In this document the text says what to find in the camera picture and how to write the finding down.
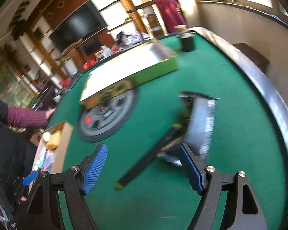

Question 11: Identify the black foil snack bag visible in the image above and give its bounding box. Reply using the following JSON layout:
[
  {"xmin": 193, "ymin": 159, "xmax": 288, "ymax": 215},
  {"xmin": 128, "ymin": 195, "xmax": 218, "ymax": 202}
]
[{"xmin": 156, "ymin": 91, "xmax": 218, "ymax": 167}]

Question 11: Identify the person maroon sleeve forearm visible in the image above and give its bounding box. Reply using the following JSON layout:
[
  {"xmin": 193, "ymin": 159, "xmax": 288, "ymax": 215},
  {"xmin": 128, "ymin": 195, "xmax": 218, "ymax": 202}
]
[{"xmin": 7, "ymin": 106, "xmax": 48, "ymax": 128}]

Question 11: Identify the bystander hand on table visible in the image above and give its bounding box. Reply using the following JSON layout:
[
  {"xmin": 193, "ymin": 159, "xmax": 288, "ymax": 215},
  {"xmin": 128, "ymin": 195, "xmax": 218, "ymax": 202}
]
[{"xmin": 45, "ymin": 108, "xmax": 55, "ymax": 120}]

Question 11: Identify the yellow snack pouch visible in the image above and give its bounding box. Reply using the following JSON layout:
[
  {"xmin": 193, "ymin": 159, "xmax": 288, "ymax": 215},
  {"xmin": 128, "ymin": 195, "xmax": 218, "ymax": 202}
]
[{"xmin": 46, "ymin": 129, "xmax": 62, "ymax": 150}]

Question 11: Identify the cardboard box tray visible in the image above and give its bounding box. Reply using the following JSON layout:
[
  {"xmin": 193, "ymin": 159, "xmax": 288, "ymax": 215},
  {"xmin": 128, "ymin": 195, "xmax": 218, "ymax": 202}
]
[{"xmin": 31, "ymin": 121, "xmax": 73, "ymax": 174}]

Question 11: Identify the round mahjong table console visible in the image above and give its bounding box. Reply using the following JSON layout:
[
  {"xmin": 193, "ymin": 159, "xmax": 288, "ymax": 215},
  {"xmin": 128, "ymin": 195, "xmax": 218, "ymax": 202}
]
[{"xmin": 77, "ymin": 87, "xmax": 139, "ymax": 143}]

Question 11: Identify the wooden chair left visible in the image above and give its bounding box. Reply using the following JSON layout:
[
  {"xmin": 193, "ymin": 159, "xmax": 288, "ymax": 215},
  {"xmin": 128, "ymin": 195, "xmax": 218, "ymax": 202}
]
[{"xmin": 55, "ymin": 38, "xmax": 85, "ymax": 72}]

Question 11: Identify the patterned bag pile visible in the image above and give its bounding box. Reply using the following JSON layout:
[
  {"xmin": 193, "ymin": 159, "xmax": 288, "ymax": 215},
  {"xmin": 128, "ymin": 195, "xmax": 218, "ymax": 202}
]
[{"xmin": 116, "ymin": 31, "xmax": 150, "ymax": 47}]

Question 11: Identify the black television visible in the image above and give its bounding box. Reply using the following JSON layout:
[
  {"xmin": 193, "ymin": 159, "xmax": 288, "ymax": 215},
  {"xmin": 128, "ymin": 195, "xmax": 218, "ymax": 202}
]
[{"xmin": 49, "ymin": 0, "xmax": 108, "ymax": 52}]

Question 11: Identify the gold white gift box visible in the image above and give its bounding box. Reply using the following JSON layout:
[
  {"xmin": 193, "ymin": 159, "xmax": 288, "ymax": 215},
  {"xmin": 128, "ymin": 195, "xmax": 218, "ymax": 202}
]
[{"xmin": 79, "ymin": 39, "xmax": 178, "ymax": 110}]

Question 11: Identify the dark ink bottle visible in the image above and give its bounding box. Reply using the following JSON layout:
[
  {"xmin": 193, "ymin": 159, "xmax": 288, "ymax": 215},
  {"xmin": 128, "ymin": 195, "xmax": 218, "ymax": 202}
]
[{"xmin": 174, "ymin": 25, "xmax": 195, "ymax": 52}]

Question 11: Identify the wooden chair with cloth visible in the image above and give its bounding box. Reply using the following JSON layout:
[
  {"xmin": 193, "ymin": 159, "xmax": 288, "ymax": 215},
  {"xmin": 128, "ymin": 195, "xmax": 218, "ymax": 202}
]
[{"xmin": 127, "ymin": 0, "xmax": 167, "ymax": 38}]

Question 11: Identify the maroon cloth on chair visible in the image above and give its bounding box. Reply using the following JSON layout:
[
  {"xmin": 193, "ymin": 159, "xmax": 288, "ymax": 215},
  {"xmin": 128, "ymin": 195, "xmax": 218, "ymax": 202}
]
[{"xmin": 156, "ymin": 0, "xmax": 187, "ymax": 33}]

